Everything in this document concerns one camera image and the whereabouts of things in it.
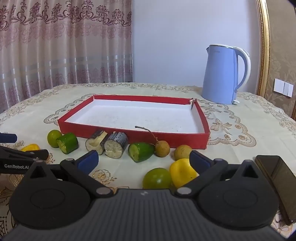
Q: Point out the yellow fruit piece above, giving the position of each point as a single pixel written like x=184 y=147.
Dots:
x=31 y=147
x=181 y=172

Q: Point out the green cucumber piece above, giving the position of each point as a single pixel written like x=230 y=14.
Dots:
x=142 y=151
x=69 y=141

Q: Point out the brown longan with stem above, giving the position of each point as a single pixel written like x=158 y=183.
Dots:
x=162 y=148

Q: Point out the pink patterned curtain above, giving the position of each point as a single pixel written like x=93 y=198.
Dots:
x=64 y=46

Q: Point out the cream embroidered tablecloth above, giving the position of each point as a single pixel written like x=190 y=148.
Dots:
x=242 y=122

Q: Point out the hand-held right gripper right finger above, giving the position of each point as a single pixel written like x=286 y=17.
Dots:
x=198 y=161

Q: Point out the gold wall moulding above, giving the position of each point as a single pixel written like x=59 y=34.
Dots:
x=264 y=46

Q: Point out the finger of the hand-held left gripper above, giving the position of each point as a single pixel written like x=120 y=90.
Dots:
x=30 y=153
x=9 y=137

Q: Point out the black smartphone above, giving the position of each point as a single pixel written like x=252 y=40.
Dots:
x=277 y=180

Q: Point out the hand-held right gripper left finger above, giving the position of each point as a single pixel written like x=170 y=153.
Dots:
x=89 y=161

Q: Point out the red cardboard box tray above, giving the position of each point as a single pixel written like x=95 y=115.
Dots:
x=138 y=115

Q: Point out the green tomato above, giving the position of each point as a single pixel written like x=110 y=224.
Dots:
x=52 y=138
x=157 y=178

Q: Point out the eggplant piece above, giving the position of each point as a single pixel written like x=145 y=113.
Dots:
x=94 y=144
x=116 y=144

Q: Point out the blue electric kettle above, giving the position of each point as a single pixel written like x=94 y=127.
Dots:
x=219 y=74

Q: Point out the white wall switch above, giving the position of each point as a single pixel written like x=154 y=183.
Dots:
x=283 y=87

